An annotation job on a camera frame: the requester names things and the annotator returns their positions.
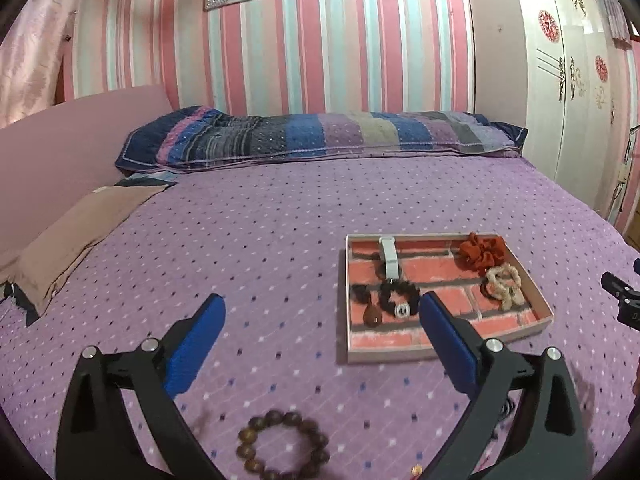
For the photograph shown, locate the black cord necklace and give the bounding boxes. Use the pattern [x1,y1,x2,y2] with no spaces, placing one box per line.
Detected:
[491,393,516,441]

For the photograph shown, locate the cream fabric scrunchie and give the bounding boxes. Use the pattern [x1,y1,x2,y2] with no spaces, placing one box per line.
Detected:
[486,263,526,312]

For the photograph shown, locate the brown wooden bead bracelet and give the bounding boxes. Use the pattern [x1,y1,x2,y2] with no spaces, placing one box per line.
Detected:
[235,408,331,480]

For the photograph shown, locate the thin black hair elastic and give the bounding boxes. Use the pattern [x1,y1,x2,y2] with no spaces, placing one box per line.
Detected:
[480,280,496,300]

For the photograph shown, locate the white tray with brick liner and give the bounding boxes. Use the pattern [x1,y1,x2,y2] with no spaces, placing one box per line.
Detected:
[343,233,554,364]

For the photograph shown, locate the red fabric scrunchie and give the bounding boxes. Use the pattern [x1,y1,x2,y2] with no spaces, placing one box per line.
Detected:
[459,232,506,276]

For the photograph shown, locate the white wardrobe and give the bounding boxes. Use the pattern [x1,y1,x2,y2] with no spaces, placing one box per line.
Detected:
[518,0,613,217]

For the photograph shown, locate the purple patterned bedspread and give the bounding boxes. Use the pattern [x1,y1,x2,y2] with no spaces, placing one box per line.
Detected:
[1,156,639,479]

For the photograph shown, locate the pink headboard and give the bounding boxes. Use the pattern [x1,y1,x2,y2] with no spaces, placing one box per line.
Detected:
[1,86,172,259]

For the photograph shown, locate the striped long pillow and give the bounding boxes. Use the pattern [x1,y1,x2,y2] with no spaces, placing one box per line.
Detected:
[115,106,528,172]

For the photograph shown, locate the pink curtain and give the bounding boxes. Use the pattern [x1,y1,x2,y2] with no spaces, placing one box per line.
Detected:
[1,0,79,127]

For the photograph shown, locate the black flower hair tie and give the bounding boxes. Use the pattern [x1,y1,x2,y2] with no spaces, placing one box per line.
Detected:
[376,277,422,319]

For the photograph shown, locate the white watch strap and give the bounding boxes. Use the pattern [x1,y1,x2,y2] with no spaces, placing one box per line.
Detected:
[377,235,403,281]

